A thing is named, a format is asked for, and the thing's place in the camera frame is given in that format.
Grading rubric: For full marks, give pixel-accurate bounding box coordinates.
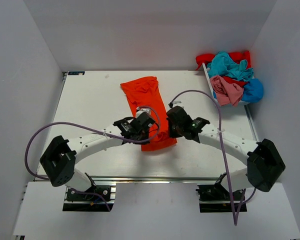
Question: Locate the pink t-shirt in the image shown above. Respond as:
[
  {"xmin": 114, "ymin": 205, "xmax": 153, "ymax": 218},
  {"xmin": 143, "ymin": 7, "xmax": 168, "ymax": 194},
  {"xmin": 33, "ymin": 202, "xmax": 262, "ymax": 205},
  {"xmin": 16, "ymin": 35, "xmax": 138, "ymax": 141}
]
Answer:
[{"xmin": 209, "ymin": 75, "xmax": 244, "ymax": 107}]

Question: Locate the teal t-shirt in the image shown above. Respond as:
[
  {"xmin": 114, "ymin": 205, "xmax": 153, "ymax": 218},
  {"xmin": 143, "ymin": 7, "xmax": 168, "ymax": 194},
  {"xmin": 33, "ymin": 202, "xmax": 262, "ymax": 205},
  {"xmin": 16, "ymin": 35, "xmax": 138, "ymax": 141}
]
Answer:
[{"xmin": 207, "ymin": 51, "xmax": 254, "ymax": 82}]

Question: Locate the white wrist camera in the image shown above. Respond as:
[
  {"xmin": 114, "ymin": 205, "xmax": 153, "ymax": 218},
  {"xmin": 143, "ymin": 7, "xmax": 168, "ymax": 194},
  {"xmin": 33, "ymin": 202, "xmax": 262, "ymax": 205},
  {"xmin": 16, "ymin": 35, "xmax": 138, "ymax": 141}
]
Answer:
[
  {"xmin": 135, "ymin": 106, "xmax": 151, "ymax": 118},
  {"xmin": 172, "ymin": 100, "xmax": 184, "ymax": 108}
]

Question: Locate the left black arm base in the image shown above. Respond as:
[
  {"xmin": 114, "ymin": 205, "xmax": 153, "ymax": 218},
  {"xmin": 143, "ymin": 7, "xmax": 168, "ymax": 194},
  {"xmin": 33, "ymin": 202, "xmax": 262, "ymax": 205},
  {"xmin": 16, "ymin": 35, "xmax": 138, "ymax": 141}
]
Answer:
[{"xmin": 62, "ymin": 185, "xmax": 116, "ymax": 212}]

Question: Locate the white laundry basket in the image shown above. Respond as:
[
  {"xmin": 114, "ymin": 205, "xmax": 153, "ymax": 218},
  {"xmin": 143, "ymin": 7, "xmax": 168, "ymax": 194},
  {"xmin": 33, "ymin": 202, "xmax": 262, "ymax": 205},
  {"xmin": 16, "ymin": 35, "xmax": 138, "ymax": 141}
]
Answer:
[{"xmin": 201, "ymin": 62, "xmax": 251, "ymax": 107}]

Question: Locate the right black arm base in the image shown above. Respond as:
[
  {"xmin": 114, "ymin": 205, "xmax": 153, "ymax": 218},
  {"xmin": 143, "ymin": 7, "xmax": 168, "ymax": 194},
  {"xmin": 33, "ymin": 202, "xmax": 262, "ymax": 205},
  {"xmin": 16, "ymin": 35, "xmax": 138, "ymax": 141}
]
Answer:
[{"xmin": 195, "ymin": 179, "xmax": 248, "ymax": 214}]

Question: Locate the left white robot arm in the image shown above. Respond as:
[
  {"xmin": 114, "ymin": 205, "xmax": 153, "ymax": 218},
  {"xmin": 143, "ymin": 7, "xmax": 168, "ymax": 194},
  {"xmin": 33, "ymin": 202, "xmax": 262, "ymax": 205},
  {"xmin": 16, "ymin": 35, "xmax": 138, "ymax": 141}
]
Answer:
[{"xmin": 40, "ymin": 108, "xmax": 157, "ymax": 200}]

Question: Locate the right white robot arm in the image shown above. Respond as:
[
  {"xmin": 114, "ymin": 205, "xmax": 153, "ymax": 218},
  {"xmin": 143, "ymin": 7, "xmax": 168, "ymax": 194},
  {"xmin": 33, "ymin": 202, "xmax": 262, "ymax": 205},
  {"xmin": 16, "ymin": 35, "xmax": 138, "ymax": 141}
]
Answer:
[{"xmin": 166, "ymin": 106, "xmax": 286, "ymax": 200}]

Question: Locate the blue t-shirt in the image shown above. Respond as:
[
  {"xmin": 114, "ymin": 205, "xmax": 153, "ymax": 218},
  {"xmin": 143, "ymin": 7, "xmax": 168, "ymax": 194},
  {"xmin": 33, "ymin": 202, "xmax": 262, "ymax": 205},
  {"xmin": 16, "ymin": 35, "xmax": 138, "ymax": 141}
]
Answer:
[{"xmin": 241, "ymin": 78, "xmax": 264, "ymax": 103}]

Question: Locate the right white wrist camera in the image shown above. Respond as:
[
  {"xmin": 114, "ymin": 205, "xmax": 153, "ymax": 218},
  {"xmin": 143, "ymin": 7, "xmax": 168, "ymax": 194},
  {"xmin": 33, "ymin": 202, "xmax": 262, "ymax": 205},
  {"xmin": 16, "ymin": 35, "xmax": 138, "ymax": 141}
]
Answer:
[{"xmin": 172, "ymin": 100, "xmax": 184, "ymax": 108}]

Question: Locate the aluminium table rail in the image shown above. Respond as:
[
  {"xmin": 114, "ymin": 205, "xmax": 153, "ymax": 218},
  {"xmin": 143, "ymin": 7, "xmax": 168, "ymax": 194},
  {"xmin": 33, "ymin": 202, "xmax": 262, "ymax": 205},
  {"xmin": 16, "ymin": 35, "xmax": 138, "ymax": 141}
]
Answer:
[{"xmin": 33, "ymin": 174, "xmax": 275, "ymax": 184}]

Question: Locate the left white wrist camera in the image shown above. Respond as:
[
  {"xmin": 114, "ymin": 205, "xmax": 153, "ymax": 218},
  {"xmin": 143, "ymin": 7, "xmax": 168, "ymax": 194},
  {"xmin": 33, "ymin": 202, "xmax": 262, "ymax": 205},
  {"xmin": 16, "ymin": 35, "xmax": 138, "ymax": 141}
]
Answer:
[{"xmin": 135, "ymin": 106, "xmax": 151, "ymax": 118}]

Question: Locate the red t-shirt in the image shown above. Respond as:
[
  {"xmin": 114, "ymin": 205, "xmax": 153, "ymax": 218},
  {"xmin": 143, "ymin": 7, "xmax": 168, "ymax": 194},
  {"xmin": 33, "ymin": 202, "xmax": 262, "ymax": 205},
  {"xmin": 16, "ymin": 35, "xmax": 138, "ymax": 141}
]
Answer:
[{"xmin": 195, "ymin": 51, "xmax": 252, "ymax": 88}]

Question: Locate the orange t-shirt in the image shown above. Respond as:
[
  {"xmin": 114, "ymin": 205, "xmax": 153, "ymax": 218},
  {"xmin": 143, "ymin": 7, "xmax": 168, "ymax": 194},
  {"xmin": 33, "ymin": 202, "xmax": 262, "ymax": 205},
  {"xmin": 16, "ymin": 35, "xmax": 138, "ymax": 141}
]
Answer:
[{"xmin": 120, "ymin": 76, "xmax": 178, "ymax": 152}]

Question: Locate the blue table sticker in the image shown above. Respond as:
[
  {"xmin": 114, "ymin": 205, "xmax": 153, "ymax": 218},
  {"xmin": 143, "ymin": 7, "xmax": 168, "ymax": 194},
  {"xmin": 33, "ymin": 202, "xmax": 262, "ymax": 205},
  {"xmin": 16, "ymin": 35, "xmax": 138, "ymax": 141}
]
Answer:
[{"xmin": 67, "ymin": 71, "xmax": 85, "ymax": 76}]

